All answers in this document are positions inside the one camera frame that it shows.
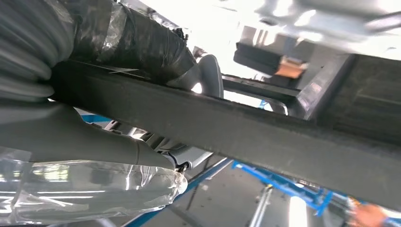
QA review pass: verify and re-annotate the grey metal pole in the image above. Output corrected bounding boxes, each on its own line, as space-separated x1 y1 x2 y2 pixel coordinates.
249 184 273 227

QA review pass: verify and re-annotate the brown cardboard piece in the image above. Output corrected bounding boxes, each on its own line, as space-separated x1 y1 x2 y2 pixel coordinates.
275 56 308 79

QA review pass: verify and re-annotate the blue metal shelf rack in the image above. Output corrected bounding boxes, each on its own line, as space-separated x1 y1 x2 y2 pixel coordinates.
79 100 334 227

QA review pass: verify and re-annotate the grey stamped metal panel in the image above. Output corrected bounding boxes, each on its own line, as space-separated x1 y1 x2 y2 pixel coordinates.
253 0 401 61

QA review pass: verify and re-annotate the black box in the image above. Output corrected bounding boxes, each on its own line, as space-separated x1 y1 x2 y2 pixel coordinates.
233 42 283 76

